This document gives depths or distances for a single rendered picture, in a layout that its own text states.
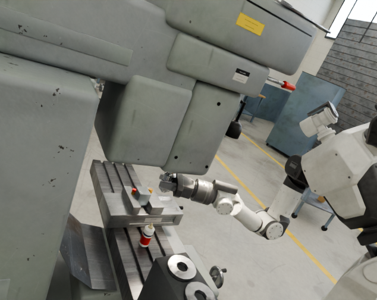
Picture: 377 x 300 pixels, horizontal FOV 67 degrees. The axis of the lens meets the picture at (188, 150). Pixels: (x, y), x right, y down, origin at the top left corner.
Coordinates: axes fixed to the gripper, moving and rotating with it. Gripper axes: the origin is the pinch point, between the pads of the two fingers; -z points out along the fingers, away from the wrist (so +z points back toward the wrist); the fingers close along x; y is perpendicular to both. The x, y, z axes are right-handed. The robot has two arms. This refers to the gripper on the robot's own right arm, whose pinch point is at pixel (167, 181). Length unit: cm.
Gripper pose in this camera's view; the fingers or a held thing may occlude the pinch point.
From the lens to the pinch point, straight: 107.7
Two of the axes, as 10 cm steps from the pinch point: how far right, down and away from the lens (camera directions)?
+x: 0.7, 4.1, -9.1
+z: 9.3, 3.0, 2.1
